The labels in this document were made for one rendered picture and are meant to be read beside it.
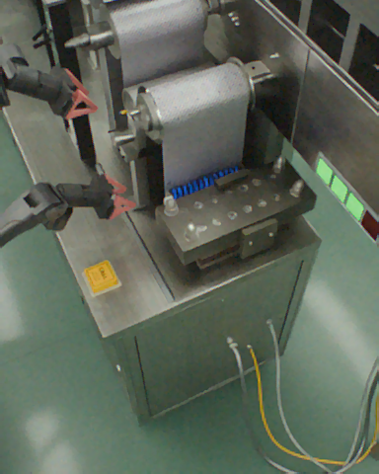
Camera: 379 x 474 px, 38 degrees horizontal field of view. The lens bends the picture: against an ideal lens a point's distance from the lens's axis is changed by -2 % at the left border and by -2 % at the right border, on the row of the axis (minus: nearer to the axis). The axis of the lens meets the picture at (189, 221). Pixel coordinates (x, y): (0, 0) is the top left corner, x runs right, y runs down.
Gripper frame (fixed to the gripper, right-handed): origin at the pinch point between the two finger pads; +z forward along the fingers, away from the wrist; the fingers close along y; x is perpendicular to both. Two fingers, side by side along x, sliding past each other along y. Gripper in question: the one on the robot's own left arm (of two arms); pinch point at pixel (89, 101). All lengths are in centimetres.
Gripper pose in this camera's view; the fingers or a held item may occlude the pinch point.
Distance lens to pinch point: 127.6
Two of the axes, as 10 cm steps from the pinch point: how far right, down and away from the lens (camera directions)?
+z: 6.9, 1.2, 7.1
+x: 5.7, -7.0, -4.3
